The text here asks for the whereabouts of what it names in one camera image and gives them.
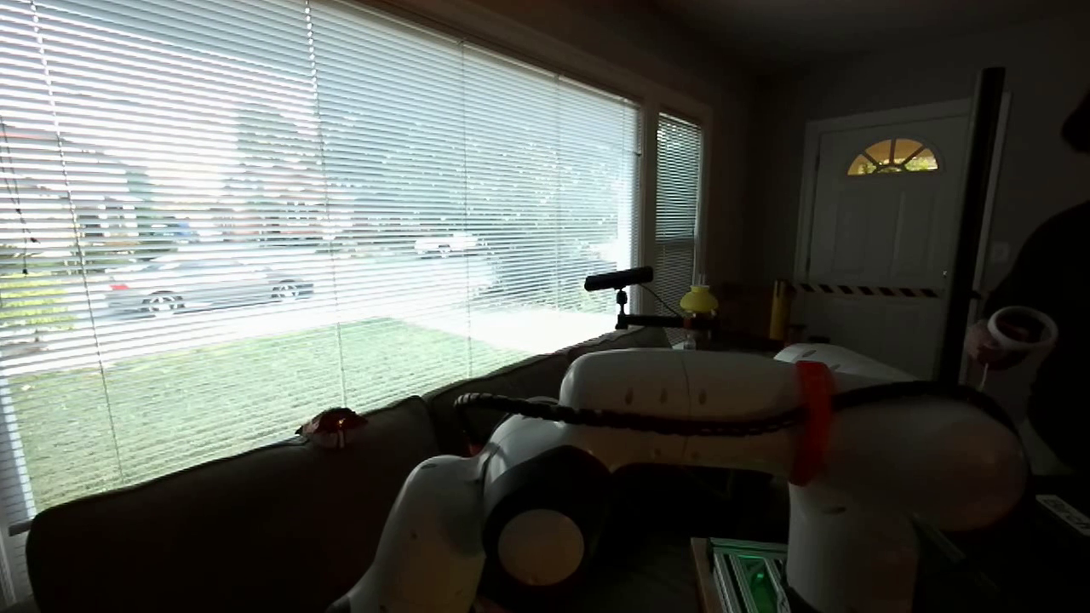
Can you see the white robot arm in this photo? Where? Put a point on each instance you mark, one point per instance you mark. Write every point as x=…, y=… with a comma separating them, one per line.
x=682, y=394

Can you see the grey fabric sofa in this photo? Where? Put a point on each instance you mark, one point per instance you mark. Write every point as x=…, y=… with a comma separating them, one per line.
x=227, y=521

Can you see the white pickup truck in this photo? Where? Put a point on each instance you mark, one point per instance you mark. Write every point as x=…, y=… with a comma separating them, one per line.
x=447, y=244

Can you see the small yellow object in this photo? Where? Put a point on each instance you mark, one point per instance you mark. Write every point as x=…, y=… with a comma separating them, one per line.
x=701, y=301

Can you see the narrow white window blinds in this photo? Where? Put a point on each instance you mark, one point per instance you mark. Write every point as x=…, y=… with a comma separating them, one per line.
x=678, y=206

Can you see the wide white window blinds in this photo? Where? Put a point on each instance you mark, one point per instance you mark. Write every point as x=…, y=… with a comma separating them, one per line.
x=285, y=227

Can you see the yellow black striped tape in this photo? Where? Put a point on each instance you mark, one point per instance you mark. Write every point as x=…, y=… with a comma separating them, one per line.
x=871, y=291

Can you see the dark parked car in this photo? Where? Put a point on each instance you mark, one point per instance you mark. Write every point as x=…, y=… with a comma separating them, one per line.
x=209, y=291

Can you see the white front door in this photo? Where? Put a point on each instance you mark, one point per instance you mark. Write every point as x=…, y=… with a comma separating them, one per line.
x=886, y=227

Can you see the black stand pole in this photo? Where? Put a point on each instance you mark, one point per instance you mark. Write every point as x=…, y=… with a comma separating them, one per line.
x=973, y=227

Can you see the white paper roll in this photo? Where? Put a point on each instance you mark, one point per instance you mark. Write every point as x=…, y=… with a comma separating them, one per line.
x=1016, y=333

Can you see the dark silhouetted figure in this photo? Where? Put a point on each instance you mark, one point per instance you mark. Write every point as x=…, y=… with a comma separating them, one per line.
x=1057, y=317

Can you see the black camera on tripod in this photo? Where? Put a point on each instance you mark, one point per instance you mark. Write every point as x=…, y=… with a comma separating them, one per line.
x=617, y=277

